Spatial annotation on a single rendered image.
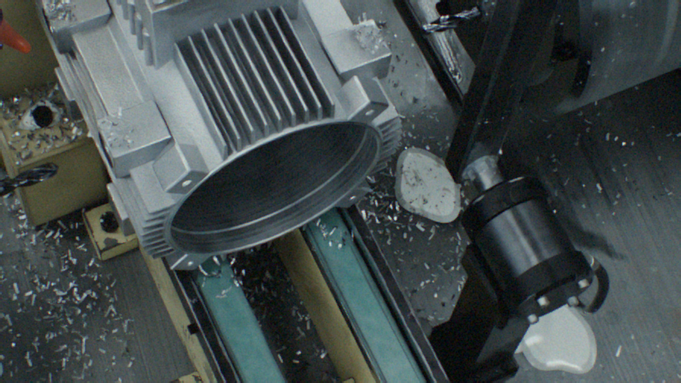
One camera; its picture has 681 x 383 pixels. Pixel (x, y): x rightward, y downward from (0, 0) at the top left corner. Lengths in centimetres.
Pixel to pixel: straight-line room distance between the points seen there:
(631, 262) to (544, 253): 29
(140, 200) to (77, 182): 23
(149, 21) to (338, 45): 13
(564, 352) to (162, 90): 42
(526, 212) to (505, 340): 16
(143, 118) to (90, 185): 25
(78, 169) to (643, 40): 44
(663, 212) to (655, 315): 10
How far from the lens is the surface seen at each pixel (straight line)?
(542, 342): 112
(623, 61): 94
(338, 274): 99
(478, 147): 90
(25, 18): 100
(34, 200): 110
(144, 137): 86
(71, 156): 106
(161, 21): 83
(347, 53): 89
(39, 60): 105
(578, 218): 117
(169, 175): 84
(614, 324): 114
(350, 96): 86
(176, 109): 86
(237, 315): 97
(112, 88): 89
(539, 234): 89
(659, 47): 96
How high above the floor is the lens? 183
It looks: 64 degrees down
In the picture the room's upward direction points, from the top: 10 degrees clockwise
